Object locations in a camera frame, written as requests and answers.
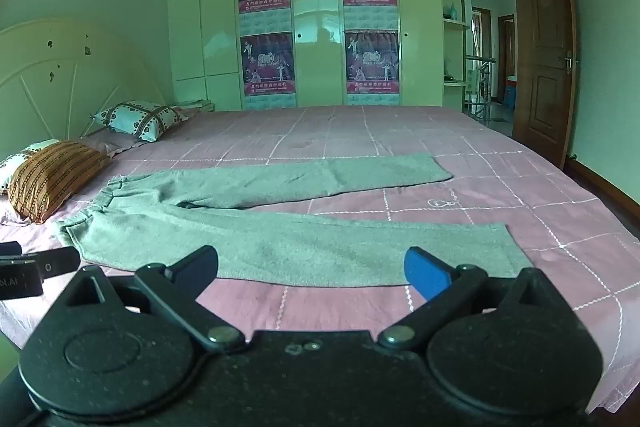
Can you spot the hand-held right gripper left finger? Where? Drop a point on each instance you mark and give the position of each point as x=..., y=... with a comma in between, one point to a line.
x=199, y=268

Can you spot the white patterned pillow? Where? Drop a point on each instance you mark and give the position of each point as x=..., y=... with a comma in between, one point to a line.
x=17, y=162

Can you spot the grey-green towel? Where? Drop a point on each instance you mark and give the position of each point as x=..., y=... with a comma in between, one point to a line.
x=300, y=248

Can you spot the cream headboard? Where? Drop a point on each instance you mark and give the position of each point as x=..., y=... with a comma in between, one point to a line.
x=60, y=77

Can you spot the plain pink pillow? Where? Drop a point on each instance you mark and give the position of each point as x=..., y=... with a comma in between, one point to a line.
x=112, y=142

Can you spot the teal patterned pillow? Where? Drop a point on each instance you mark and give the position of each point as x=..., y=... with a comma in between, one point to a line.
x=140, y=119

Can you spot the brown wooden door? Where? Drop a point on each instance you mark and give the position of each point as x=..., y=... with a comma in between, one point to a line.
x=542, y=57

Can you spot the bed with pink checked sheet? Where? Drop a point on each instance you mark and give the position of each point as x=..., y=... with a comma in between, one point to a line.
x=380, y=132

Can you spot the small teal bottle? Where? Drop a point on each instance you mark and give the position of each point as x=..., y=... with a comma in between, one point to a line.
x=453, y=12

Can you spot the metal stair railing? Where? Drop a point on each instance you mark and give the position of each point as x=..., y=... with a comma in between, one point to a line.
x=482, y=87

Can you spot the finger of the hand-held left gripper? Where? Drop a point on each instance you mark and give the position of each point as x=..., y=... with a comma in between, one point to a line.
x=59, y=261

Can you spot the orange striped pillow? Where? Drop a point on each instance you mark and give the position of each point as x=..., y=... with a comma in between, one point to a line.
x=55, y=179

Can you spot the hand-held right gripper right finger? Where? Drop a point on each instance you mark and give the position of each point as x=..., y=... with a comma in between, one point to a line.
x=424, y=273

